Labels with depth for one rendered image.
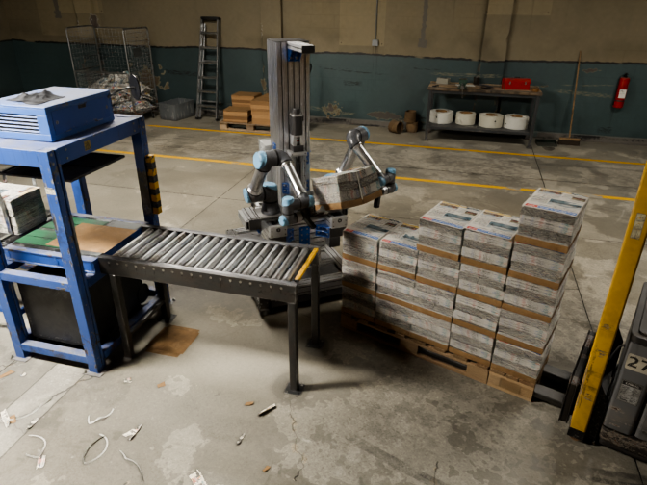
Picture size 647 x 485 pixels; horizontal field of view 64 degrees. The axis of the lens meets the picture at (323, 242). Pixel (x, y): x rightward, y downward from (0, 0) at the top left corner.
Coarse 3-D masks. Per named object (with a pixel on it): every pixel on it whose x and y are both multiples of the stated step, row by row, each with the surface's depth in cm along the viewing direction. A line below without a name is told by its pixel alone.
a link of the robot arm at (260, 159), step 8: (256, 152) 348; (264, 152) 347; (272, 152) 349; (256, 160) 349; (264, 160) 345; (272, 160) 348; (256, 168) 354; (264, 168) 351; (256, 176) 362; (264, 176) 362; (256, 184) 369; (248, 192) 378; (256, 192) 377; (248, 200) 380; (256, 200) 384
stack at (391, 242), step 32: (352, 224) 376; (384, 224) 376; (384, 256) 356; (416, 256) 341; (384, 288) 366; (416, 288) 350; (480, 288) 322; (352, 320) 395; (384, 320) 376; (416, 320) 360; (480, 320) 330; (416, 352) 370; (448, 352) 357; (480, 352) 340
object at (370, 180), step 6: (354, 168) 366; (360, 168) 358; (366, 168) 353; (372, 168) 356; (336, 174) 370; (360, 174) 350; (366, 174) 353; (372, 174) 356; (366, 180) 353; (372, 180) 356; (366, 186) 354; (372, 186) 357; (378, 186) 361; (366, 192) 354; (372, 192) 357
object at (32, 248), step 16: (48, 224) 379; (96, 224) 379; (112, 224) 380; (128, 224) 380; (16, 240) 355; (32, 240) 356; (48, 240) 356; (128, 240) 364; (16, 256) 347; (32, 256) 343; (48, 256) 338; (96, 256) 336; (96, 272) 335
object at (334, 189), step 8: (328, 176) 344; (336, 176) 337; (344, 176) 341; (352, 176) 346; (312, 184) 359; (320, 184) 353; (328, 184) 345; (336, 184) 340; (344, 184) 342; (352, 184) 346; (320, 192) 356; (328, 192) 348; (336, 192) 342; (344, 192) 342; (352, 192) 346; (320, 200) 357; (328, 200) 350; (336, 200) 343; (344, 200) 342; (344, 208) 342
